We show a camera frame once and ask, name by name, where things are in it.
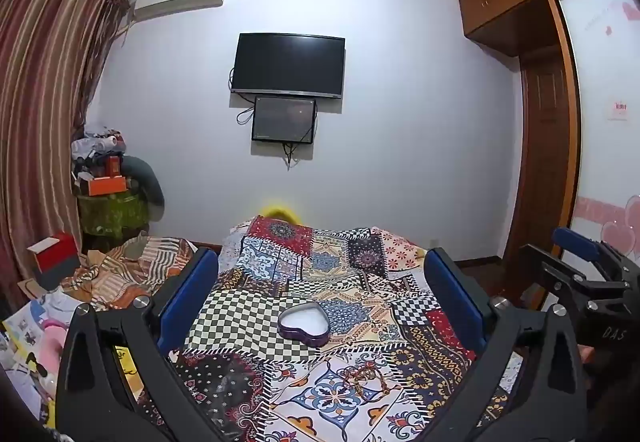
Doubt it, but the red braided bracelet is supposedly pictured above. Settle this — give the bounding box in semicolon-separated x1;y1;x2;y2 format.
341;364;401;395

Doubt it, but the pile of clutter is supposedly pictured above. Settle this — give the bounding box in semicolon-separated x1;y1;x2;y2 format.
70;124;132;183

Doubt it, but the green cloth-covered stand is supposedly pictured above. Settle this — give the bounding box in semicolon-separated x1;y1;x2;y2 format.
77;192;151;240

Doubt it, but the colourful printed paper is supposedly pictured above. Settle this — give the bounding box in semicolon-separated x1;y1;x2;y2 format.
1;299;53;355

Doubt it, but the black wall television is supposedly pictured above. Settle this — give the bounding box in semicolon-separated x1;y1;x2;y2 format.
231;33;347;100

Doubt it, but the orange box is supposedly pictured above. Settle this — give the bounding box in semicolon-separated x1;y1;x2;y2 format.
77;174;128;197

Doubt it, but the black monitor cable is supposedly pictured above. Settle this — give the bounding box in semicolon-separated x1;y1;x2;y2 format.
281;141;302;171

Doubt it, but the grey cushion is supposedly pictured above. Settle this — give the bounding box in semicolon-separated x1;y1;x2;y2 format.
122;154;166;223

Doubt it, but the orange striped blanket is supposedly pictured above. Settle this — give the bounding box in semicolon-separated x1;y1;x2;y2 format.
65;232;221;315

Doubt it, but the yellow soft item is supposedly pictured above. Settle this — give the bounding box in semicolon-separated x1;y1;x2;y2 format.
262;202;302;224

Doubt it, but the brown striped curtain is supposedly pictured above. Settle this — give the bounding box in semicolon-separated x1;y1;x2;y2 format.
0;0;136;318

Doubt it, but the patchwork printed blanket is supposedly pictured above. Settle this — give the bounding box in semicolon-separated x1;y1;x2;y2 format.
135;214;526;442

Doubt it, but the red and white box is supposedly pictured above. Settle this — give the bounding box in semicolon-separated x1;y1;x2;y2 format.
27;231;81;288

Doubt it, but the small black wall monitor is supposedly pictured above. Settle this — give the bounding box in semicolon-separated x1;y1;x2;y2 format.
251;95;317;145

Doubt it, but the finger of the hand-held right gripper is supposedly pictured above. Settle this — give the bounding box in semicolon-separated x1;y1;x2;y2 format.
552;227;640;284
519;244;626;313

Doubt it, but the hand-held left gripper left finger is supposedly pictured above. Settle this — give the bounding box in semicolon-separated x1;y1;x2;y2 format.
55;246;221;442

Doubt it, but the purple heart-shaped box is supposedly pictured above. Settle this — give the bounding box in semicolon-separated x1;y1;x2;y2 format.
277;301;331;349

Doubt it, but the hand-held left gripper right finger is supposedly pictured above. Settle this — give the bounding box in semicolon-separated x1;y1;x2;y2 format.
422;247;588;442

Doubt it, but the yellow printed cloth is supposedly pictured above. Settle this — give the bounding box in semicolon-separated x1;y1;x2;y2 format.
114;346;147;395

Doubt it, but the pink soft item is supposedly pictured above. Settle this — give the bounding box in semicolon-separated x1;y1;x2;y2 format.
27;317;68;378

